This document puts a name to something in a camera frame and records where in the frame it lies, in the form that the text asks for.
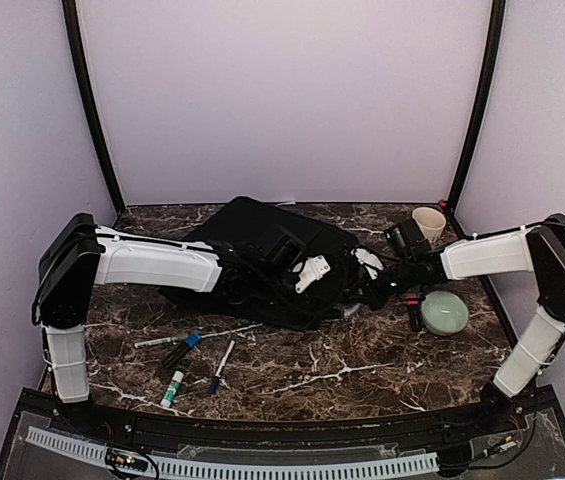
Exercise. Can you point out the black student backpack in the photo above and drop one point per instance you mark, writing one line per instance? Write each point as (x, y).
(236, 229)

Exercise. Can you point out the black marker pink cap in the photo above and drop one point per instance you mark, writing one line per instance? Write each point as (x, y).
(413, 304)

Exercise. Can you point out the black corner post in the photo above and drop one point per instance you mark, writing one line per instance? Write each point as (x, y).
(487, 70)
(89, 105)

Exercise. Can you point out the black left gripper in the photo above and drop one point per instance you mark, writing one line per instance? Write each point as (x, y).
(304, 301)

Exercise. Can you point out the white pen blue cap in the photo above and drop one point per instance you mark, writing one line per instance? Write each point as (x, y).
(215, 382)

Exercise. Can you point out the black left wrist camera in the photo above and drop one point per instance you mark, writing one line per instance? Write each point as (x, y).
(285, 258)

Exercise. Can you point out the white green glue stick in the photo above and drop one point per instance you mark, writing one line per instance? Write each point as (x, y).
(172, 389)

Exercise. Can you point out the pale green ceramic bowl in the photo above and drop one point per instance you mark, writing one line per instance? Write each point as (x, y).
(444, 313)

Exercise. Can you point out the black marker blue cap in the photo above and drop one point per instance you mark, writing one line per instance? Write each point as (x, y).
(181, 350)

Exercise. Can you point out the white ceramic mug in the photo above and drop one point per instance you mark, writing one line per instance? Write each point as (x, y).
(430, 221)

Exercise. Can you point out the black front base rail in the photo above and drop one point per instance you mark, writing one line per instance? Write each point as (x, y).
(438, 429)

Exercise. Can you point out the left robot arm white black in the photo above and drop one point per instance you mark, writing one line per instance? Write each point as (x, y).
(85, 255)

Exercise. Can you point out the black left corner post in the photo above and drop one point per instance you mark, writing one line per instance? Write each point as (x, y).
(89, 105)

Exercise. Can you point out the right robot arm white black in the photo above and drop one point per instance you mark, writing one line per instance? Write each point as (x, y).
(526, 266)

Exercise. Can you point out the thin white pen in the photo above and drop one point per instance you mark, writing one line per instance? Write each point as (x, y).
(169, 340)

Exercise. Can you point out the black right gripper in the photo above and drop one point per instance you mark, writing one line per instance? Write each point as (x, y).
(375, 295)

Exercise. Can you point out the black right corner post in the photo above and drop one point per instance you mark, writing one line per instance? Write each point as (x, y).
(487, 70)

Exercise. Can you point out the white slotted cable duct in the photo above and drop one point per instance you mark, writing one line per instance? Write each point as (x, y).
(164, 467)

